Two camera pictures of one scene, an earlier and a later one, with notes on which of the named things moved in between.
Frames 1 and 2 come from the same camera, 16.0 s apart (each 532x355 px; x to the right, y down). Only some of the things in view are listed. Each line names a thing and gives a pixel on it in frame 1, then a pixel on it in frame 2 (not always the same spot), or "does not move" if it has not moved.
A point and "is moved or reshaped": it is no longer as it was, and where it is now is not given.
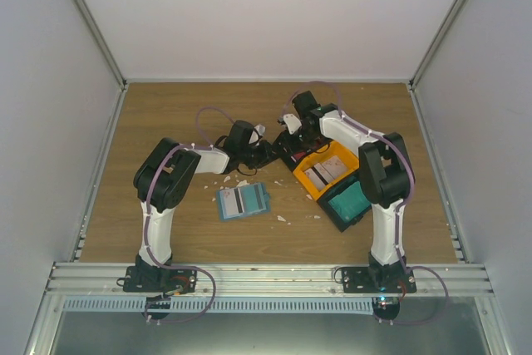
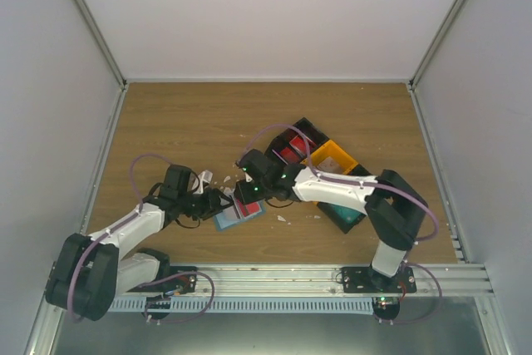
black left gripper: x=267 y=155 → x=212 y=205
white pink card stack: x=323 y=173 does not move
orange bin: x=347 y=155 does not move
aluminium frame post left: x=119 y=75 does not move
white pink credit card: x=231 y=202 is moved or reshaped
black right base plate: x=377 y=279 does not move
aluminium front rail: x=268 y=278 does not move
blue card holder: x=243 y=201 is moved or reshaped
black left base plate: x=158 y=280 does not move
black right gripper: x=312 y=145 → x=245 y=196
